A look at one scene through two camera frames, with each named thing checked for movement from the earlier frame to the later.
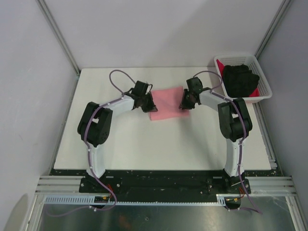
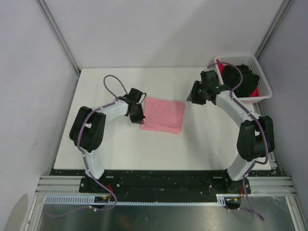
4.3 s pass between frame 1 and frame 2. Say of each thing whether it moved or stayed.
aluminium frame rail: stayed
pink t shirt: moved
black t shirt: stayed
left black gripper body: moved
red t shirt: stayed
